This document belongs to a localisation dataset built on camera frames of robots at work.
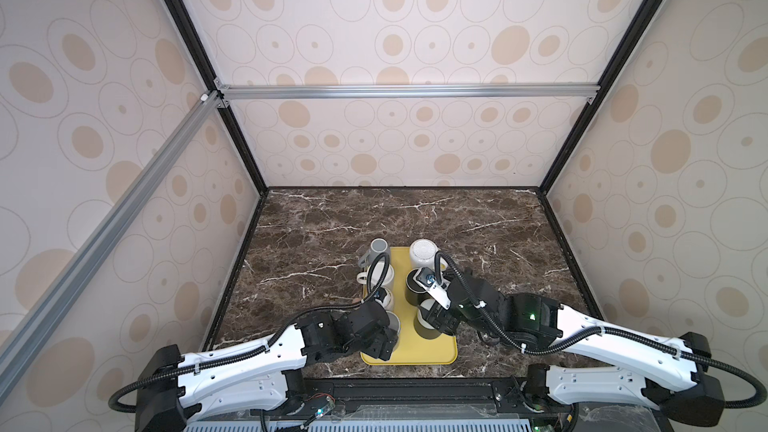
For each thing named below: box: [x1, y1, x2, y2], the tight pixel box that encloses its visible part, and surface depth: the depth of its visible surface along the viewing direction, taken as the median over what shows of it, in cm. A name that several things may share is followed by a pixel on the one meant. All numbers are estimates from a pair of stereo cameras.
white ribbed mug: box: [409, 238, 446, 270], surface depth 94 cm
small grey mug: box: [358, 237, 390, 268], surface depth 93 cm
